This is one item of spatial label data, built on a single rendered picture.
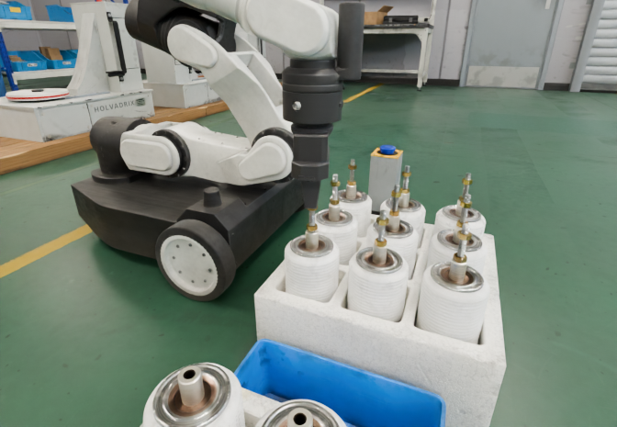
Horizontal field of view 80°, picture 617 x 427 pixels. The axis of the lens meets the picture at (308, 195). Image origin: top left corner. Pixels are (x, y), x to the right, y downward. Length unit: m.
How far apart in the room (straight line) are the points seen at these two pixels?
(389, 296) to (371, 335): 0.07
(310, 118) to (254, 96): 0.43
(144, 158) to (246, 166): 0.34
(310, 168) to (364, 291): 0.21
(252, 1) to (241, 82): 0.43
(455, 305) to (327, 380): 0.24
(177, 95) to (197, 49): 2.23
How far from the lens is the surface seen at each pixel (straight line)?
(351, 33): 0.52
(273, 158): 0.89
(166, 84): 3.22
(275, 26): 0.51
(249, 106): 0.94
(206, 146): 1.05
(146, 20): 1.09
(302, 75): 0.51
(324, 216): 0.74
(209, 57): 0.95
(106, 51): 2.83
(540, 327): 0.99
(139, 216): 1.04
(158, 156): 1.10
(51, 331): 1.01
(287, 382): 0.70
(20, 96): 2.57
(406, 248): 0.69
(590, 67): 5.73
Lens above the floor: 0.58
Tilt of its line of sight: 23 degrees down
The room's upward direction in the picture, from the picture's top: straight up
